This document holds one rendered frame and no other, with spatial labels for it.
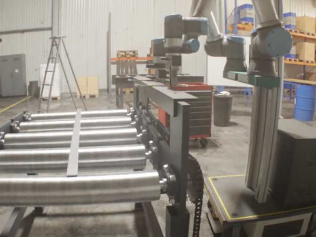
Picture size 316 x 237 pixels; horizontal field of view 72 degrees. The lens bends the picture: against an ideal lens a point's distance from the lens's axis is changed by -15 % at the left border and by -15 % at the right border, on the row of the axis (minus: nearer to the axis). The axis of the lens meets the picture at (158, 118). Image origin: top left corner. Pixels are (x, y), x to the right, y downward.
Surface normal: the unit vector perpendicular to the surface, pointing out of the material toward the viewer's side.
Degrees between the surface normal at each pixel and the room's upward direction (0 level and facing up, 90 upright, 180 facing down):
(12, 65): 90
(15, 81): 90
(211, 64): 90
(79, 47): 90
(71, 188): 53
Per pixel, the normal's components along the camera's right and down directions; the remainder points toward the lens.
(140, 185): 0.17, -0.40
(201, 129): 0.21, 0.22
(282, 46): -0.03, 0.30
